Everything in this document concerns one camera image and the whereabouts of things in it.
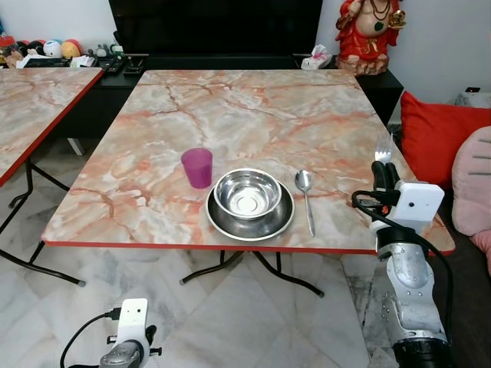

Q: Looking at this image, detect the stainless steel fork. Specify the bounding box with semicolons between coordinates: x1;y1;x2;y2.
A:
374;139;394;166

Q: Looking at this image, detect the red cushion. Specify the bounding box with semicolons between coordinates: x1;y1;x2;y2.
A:
398;90;491;190

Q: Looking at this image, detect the stainless steel spoon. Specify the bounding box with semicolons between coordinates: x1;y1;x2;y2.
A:
295;169;317;238

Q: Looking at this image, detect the pink plush pillow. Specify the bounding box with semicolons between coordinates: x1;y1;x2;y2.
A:
450;126;491;239

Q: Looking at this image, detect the stainless steel plate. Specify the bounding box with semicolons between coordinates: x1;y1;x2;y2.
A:
204;181;296;242

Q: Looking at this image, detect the stainless steel bowl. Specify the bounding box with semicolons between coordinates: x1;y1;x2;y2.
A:
213;168;284;222

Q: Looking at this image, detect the dark brown sofa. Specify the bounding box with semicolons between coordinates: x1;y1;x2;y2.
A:
427;227;491;368

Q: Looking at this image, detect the pink white tissue pack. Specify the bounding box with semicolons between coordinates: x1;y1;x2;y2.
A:
301;44;335;72

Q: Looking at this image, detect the red laughing buddha statue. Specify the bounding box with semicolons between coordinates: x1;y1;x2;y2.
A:
334;0;408;77

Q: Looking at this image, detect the marble folding table red edge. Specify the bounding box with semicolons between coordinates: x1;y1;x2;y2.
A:
41;69;456;297
0;67;105;287

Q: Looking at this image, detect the purple plastic cup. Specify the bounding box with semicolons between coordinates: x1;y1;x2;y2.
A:
180;148;214;190

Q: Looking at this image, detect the black television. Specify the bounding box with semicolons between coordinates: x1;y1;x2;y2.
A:
107;0;325;57

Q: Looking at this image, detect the black television cabinet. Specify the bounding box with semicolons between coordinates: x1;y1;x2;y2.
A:
46;52;406;140

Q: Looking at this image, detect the black remote control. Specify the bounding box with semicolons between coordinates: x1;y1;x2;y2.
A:
100;54;127;75

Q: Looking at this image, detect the orange yellow plush ball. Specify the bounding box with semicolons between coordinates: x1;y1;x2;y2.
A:
61;38;83;60

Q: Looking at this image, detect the white blue plush ball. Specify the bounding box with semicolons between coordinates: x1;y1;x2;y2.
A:
43;39;63;59

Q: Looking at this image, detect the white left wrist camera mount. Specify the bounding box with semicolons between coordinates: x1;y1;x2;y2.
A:
114;298;151;347

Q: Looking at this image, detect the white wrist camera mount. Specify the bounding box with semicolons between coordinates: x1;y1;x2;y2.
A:
371;181;447;236
114;298;151;347

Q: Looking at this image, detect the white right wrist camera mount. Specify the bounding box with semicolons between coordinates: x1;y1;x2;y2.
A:
371;181;447;236

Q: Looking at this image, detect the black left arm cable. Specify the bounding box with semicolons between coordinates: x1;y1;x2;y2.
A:
59;308;124;368

